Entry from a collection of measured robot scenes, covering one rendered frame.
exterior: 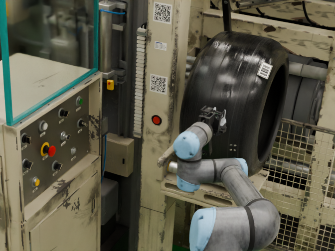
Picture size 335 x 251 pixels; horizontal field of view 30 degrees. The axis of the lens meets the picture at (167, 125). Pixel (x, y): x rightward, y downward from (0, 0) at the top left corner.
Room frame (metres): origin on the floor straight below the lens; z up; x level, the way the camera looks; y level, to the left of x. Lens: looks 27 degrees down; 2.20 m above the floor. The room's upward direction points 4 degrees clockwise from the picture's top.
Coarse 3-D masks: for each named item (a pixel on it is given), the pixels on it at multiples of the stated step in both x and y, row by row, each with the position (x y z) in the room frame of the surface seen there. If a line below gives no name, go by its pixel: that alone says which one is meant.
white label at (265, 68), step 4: (264, 64) 2.07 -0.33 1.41; (268, 64) 2.08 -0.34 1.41; (260, 68) 2.06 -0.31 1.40; (264, 68) 2.06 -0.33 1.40; (268, 68) 2.06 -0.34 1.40; (260, 72) 2.04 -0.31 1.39; (264, 72) 2.05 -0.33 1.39; (268, 72) 2.05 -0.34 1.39; (264, 76) 2.03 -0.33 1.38; (268, 76) 2.04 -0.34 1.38
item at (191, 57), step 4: (192, 48) 2.76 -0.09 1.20; (196, 48) 2.78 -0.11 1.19; (200, 48) 2.77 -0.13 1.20; (188, 52) 2.71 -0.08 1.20; (192, 52) 2.75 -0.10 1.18; (196, 52) 2.78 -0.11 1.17; (188, 56) 2.67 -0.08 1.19; (192, 56) 2.67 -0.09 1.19; (188, 60) 2.66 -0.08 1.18; (192, 60) 2.65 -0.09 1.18; (188, 64) 2.66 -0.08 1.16; (192, 64) 2.76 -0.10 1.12; (188, 68) 2.65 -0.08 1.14; (188, 72) 2.66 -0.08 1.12; (184, 84) 2.65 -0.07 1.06; (184, 88) 2.66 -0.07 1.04
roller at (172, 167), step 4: (168, 164) 2.17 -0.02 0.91; (172, 164) 2.17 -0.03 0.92; (176, 164) 2.16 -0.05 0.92; (168, 168) 2.16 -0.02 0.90; (172, 168) 2.16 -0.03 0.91; (176, 168) 2.15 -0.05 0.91; (172, 172) 2.16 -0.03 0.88; (176, 172) 2.15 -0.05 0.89; (216, 184) 2.09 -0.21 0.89; (220, 184) 2.08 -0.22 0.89
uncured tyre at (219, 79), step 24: (216, 48) 2.16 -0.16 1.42; (240, 48) 2.15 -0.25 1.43; (264, 48) 2.15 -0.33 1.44; (192, 72) 2.11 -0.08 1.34; (216, 72) 2.07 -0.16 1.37; (240, 72) 2.05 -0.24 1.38; (288, 72) 2.35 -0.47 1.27; (192, 96) 2.04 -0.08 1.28; (216, 96) 2.01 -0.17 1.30; (240, 96) 1.99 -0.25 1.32; (264, 96) 2.02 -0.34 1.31; (192, 120) 2.01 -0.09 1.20; (240, 120) 1.95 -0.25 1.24; (264, 120) 2.41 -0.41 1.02; (216, 144) 1.97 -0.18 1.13; (240, 144) 1.94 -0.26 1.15; (264, 144) 2.31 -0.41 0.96
